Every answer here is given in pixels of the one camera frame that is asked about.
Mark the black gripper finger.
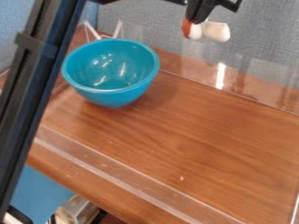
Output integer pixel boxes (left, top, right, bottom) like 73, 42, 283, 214
198, 0, 218, 23
186, 0, 203, 21

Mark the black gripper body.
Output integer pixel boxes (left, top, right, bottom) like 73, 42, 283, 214
218, 0, 243, 12

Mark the brown and white toy mushroom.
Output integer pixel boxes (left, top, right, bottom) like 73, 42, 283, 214
182, 19, 230, 43

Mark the blue ceramic bowl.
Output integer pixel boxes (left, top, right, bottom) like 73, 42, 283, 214
61, 38, 161, 107

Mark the dark object top edge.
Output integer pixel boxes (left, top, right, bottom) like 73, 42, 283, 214
90, 0, 189, 5

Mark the clear acrylic table barrier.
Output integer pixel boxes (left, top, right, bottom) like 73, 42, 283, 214
29, 52, 299, 224

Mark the metal table leg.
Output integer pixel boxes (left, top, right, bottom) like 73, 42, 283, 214
46, 195, 99, 224

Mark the black object bottom left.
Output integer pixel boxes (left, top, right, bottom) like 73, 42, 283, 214
4, 206, 34, 224

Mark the dark blue foreground post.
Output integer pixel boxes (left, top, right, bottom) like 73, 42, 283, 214
0, 0, 87, 223

